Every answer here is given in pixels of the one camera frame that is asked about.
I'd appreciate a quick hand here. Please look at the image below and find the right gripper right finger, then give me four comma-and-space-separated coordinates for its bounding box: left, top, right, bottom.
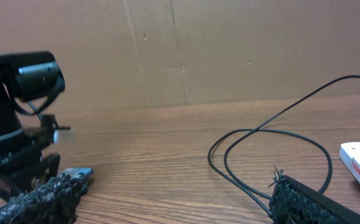
269, 170, 360, 224

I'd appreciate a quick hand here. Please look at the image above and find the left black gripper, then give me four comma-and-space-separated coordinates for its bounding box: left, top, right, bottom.
0, 114, 71, 201

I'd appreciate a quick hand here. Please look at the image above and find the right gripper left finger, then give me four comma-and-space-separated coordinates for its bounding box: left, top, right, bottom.
0, 172, 88, 224

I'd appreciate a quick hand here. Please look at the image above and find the blue Samsung Galaxy smartphone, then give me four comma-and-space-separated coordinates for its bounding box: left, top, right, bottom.
62, 167, 93, 182

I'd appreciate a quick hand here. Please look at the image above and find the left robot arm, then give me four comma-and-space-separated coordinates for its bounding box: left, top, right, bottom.
0, 50, 72, 201

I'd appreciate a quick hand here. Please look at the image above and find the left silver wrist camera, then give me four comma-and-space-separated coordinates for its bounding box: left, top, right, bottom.
52, 128, 75, 144

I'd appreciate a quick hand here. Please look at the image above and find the black USB charging cable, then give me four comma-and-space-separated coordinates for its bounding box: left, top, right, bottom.
207, 74, 360, 216

